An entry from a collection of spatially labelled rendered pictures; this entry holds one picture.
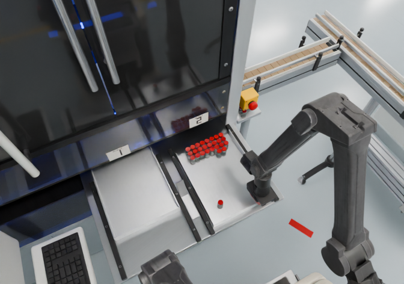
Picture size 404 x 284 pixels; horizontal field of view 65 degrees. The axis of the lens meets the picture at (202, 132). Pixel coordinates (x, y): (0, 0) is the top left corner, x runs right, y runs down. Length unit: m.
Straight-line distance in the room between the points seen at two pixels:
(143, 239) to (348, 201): 0.75
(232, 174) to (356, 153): 0.72
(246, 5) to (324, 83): 2.06
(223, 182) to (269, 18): 2.46
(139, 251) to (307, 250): 1.27
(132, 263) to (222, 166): 0.51
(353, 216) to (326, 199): 1.58
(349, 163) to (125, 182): 0.90
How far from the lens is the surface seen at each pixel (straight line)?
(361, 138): 0.68
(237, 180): 1.31
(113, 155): 1.25
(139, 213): 1.28
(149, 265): 0.71
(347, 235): 0.84
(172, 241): 1.23
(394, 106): 1.74
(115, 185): 1.34
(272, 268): 2.15
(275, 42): 3.24
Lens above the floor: 2.07
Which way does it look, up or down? 57 degrees down
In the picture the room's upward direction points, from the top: straight up
